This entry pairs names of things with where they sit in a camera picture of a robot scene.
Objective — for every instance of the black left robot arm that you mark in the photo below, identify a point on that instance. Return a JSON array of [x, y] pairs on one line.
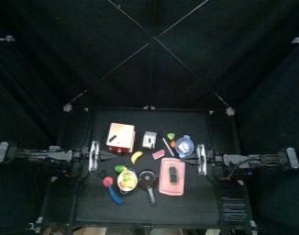
[[33, 154]]

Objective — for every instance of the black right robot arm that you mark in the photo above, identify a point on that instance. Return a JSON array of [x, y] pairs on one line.
[[257, 159]]

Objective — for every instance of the blue toy bowl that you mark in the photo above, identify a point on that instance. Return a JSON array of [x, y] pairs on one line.
[[184, 146]]

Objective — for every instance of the green toy lime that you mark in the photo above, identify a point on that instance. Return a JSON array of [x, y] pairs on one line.
[[120, 168]]

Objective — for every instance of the small orange toy food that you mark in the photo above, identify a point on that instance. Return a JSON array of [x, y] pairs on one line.
[[172, 143]]

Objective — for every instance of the black block toy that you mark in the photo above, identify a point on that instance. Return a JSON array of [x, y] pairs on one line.
[[172, 174]]

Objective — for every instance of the yellow toy banana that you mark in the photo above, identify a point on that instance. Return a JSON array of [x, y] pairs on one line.
[[136, 157]]

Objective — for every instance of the small pink block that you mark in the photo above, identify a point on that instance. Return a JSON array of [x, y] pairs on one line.
[[157, 154]]

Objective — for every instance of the green toy vegetable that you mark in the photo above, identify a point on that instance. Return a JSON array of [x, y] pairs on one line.
[[170, 136]]

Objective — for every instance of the silver pot with toy food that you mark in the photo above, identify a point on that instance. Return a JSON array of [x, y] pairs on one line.
[[126, 181]]

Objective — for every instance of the pink cutting board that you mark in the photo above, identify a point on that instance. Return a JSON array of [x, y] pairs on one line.
[[165, 186]]

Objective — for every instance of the grey toy toaster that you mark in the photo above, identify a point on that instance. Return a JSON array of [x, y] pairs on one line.
[[149, 139]]

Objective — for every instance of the black toy frying pan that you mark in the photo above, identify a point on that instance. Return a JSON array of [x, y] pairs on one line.
[[146, 180]]

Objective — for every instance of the black panel with white text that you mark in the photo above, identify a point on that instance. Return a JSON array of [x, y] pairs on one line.
[[233, 211]]

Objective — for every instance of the grey frame corner bracket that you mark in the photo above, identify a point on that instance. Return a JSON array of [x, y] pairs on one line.
[[66, 107], [8, 39], [297, 40], [229, 111]]

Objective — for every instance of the grey frame middle bracket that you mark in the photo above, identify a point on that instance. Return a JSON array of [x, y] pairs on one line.
[[148, 107]]

